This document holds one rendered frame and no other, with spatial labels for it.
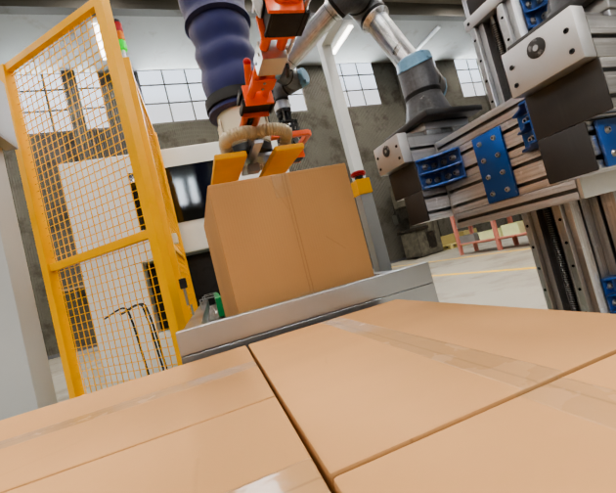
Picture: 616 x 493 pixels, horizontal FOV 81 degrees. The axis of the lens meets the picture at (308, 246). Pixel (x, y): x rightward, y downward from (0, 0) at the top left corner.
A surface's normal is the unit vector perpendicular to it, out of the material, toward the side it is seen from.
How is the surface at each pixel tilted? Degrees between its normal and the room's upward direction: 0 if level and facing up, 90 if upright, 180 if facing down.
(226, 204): 90
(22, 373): 90
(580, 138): 90
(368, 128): 90
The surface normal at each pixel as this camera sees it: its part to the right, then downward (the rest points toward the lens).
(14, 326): 0.25, -0.11
